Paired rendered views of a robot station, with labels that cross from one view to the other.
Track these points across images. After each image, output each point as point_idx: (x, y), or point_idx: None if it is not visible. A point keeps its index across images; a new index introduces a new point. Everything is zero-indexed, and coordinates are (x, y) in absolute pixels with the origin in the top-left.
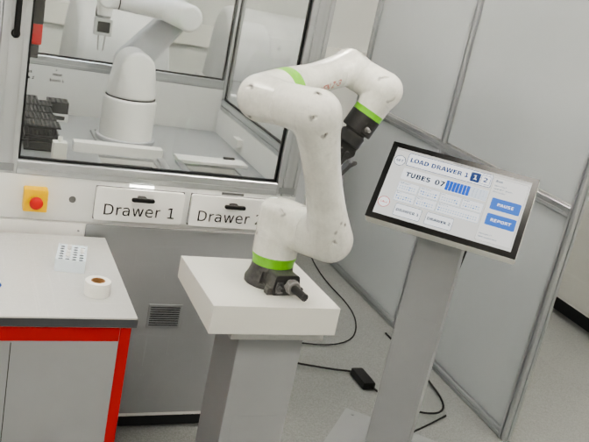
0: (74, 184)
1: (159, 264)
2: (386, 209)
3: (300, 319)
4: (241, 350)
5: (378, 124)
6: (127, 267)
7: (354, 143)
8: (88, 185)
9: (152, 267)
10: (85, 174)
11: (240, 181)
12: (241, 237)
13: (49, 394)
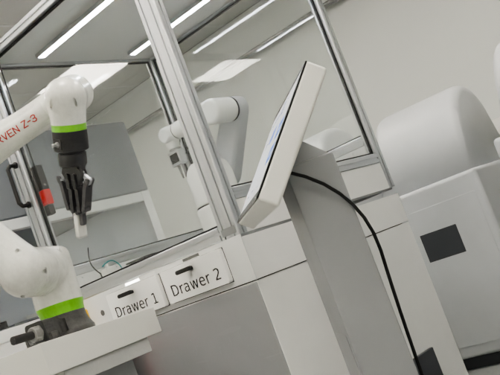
0: (97, 300)
1: (176, 351)
2: (244, 204)
3: (21, 365)
4: None
5: (64, 132)
6: (158, 361)
7: (61, 164)
8: (105, 296)
9: (173, 356)
10: (99, 289)
11: (188, 242)
12: (219, 298)
13: None
